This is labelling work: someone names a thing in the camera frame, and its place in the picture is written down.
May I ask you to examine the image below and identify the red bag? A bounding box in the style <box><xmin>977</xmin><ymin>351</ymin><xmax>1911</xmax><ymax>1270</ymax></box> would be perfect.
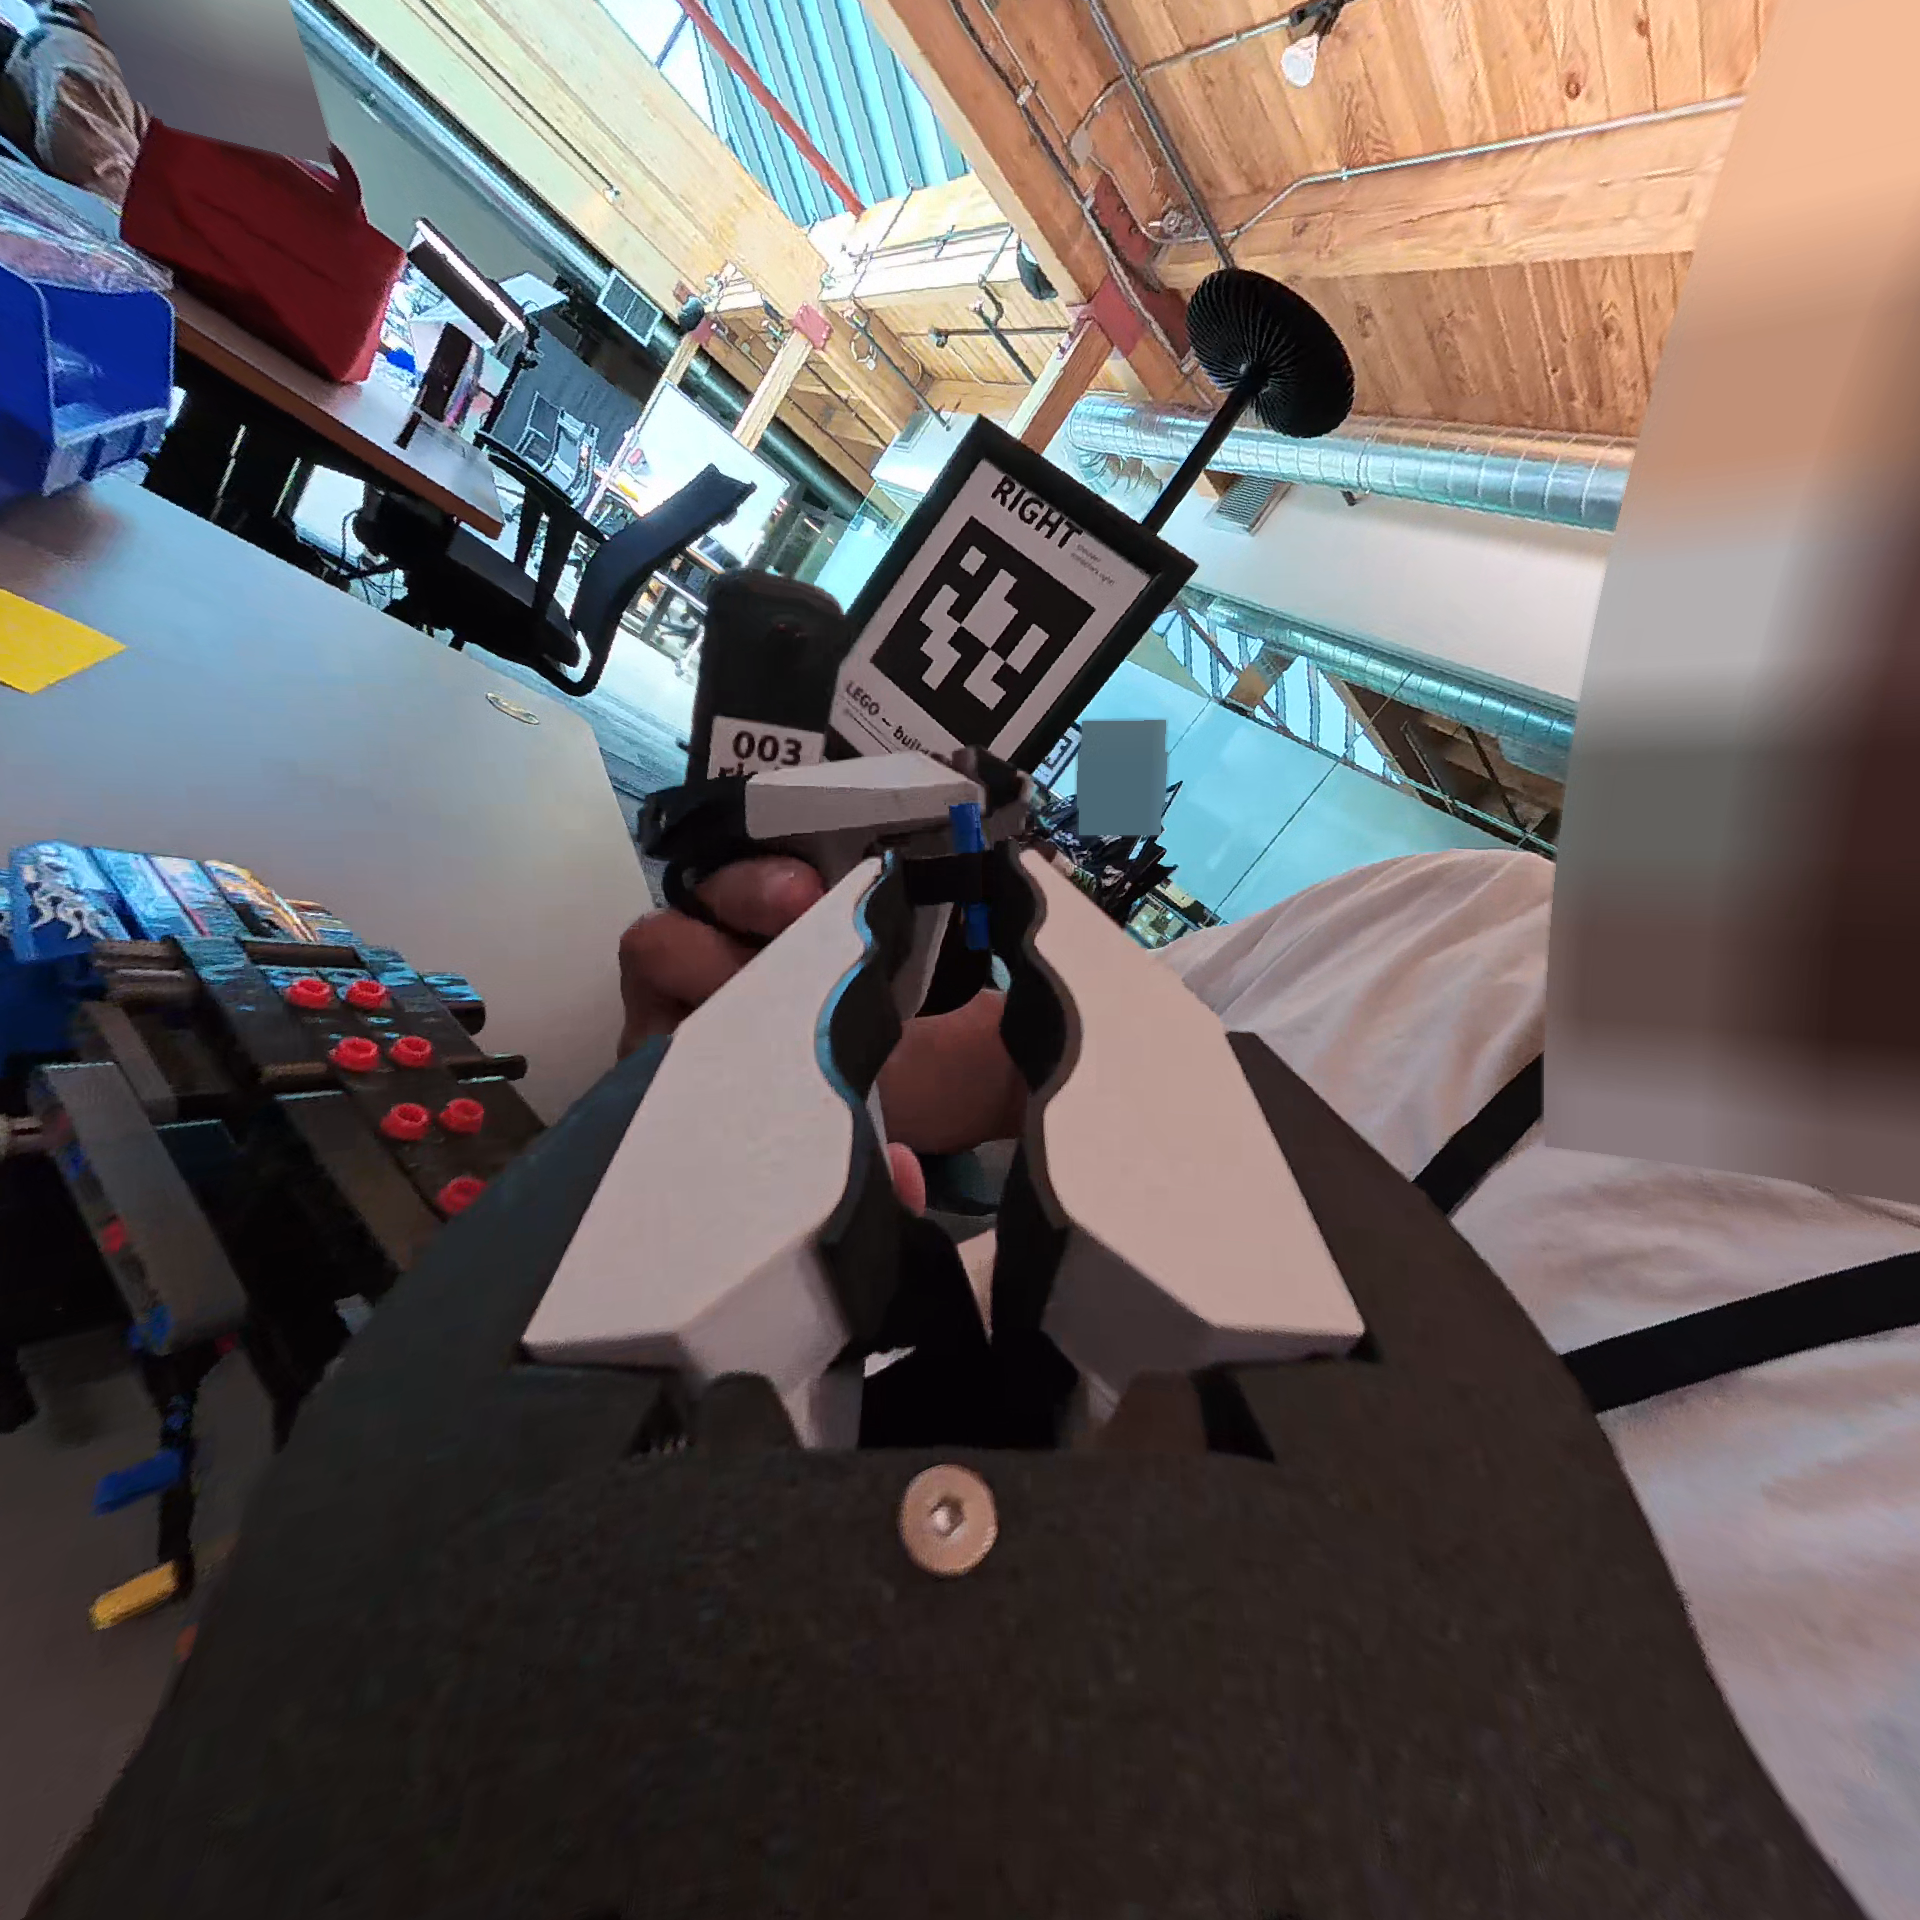
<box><xmin>118</xmin><ymin>119</ymin><xmax>408</xmax><ymax>387</ymax></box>

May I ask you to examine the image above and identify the yellow paper note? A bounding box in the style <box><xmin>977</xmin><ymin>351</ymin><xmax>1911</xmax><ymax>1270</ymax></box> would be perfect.
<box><xmin>0</xmin><ymin>587</ymin><xmax>125</xmax><ymax>696</ymax></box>

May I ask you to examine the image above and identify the wooden table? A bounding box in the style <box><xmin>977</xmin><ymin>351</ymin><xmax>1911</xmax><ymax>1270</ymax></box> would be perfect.
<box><xmin>161</xmin><ymin>286</ymin><xmax>509</xmax><ymax>545</ymax></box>

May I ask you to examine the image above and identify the person's right hand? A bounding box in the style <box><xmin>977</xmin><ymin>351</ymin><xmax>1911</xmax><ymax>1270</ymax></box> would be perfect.
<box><xmin>621</xmin><ymin>863</ymin><xmax>1037</xmax><ymax>1217</ymax></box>

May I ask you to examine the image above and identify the lego truck model with flames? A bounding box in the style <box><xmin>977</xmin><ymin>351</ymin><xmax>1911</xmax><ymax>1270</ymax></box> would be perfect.
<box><xmin>0</xmin><ymin>839</ymin><xmax>544</xmax><ymax>1638</ymax></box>

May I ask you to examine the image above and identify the red ceiling pipe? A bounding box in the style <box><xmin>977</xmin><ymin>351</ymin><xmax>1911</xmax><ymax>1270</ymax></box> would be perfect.
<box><xmin>675</xmin><ymin>0</ymin><xmax>873</xmax><ymax>219</ymax></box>

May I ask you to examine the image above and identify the clear plastic bag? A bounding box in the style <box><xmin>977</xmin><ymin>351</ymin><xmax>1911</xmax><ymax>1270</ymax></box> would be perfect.
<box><xmin>0</xmin><ymin>142</ymin><xmax>169</xmax><ymax>295</ymax></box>

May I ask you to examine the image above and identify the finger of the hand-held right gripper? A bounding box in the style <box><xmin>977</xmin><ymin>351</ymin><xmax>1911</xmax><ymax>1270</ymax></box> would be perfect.
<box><xmin>742</xmin><ymin>753</ymin><xmax>990</xmax><ymax>904</ymax></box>

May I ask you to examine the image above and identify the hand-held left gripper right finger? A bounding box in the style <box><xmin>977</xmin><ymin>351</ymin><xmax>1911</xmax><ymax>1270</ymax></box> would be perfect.
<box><xmin>987</xmin><ymin>849</ymin><xmax>1368</xmax><ymax>1449</ymax></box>

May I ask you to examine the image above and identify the black ribbed disc on rod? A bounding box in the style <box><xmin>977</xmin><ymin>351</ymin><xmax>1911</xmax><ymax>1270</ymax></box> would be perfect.
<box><xmin>1147</xmin><ymin>267</ymin><xmax>1355</xmax><ymax>535</ymax></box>

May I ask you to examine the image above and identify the person's white shirt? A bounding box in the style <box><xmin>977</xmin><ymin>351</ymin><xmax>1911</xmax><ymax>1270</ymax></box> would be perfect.
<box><xmin>1155</xmin><ymin>849</ymin><xmax>1920</xmax><ymax>1920</ymax></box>

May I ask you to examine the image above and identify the blue plastic bin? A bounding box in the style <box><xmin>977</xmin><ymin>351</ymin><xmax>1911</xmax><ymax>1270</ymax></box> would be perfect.
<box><xmin>0</xmin><ymin>267</ymin><xmax>175</xmax><ymax>502</ymax></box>

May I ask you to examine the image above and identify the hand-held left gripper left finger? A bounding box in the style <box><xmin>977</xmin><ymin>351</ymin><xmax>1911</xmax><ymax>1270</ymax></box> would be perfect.
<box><xmin>518</xmin><ymin>863</ymin><xmax>924</xmax><ymax>1452</ymax></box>

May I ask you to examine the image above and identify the silver ventilation duct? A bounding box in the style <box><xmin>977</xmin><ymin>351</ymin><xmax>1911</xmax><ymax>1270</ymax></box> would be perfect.
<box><xmin>1176</xmin><ymin>587</ymin><xmax>1579</xmax><ymax>782</ymax></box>
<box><xmin>1062</xmin><ymin>394</ymin><xmax>1633</xmax><ymax>531</ymax></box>

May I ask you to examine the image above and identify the black office chair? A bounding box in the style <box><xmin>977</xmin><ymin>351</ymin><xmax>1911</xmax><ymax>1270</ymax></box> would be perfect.
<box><xmin>393</xmin><ymin>434</ymin><xmax>756</xmax><ymax>696</ymax></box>

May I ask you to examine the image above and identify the black harness strap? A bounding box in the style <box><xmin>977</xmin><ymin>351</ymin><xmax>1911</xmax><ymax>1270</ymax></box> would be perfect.
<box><xmin>1559</xmin><ymin>1252</ymin><xmax>1920</xmax><ymax>1412</ymax></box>
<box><xmin>1416</xmin><ymin>1056</ymin><xmax>1547</xmax><ymax>1214</ymax></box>

